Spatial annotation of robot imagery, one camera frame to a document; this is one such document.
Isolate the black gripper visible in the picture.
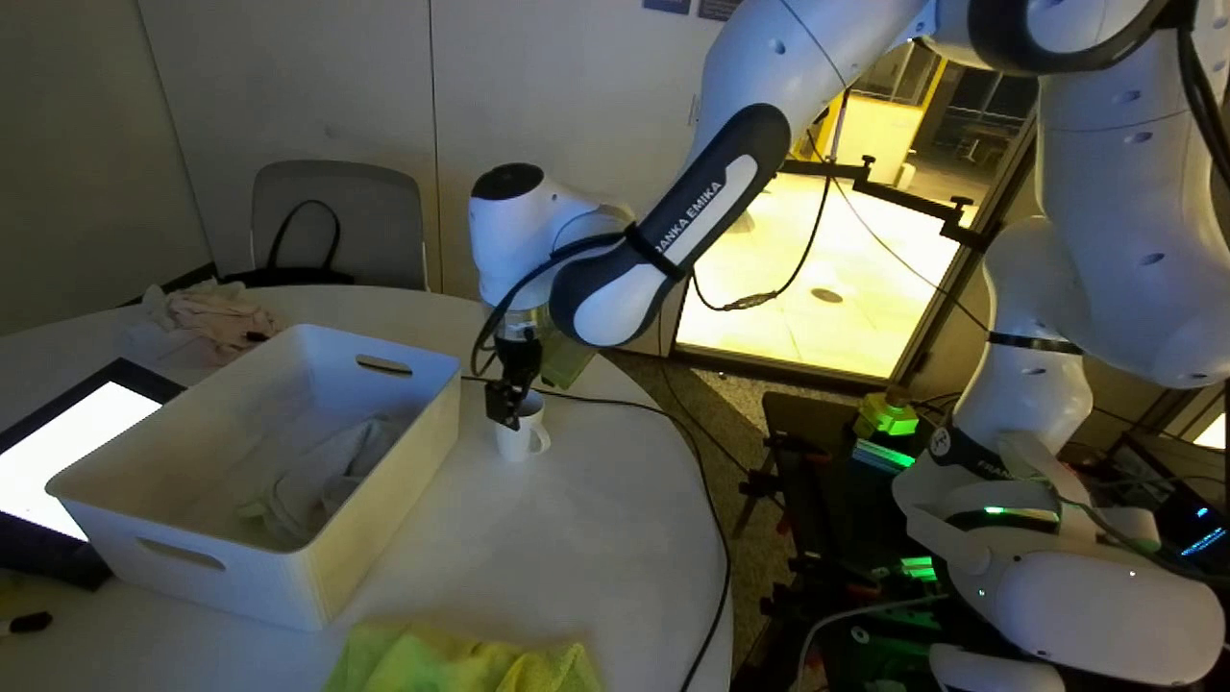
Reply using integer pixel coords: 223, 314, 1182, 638
485, 323, 549, 433

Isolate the white grey towel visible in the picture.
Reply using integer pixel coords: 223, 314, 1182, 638
245, 410, 409, 542

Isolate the bright yellow towel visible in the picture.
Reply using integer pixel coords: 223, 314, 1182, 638
322, 624, 606, 692

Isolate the white mug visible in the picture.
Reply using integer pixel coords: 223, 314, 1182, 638
492, 388, 553, 468

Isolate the white plastic basket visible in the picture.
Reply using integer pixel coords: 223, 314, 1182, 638
46, 320, 464, 636

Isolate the grey chair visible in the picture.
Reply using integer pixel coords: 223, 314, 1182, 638
245, 159, 431, 293

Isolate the pink crumpled cloth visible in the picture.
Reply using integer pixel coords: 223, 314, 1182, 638
139, 277, 292, 360

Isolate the black equipment cart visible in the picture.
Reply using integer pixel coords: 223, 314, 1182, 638
734, 379, 992, 692

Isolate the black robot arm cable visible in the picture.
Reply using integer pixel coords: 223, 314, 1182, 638
464, 177, 837, 388

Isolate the black bag strap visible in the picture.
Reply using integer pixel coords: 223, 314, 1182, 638
260, 195, 345, 282

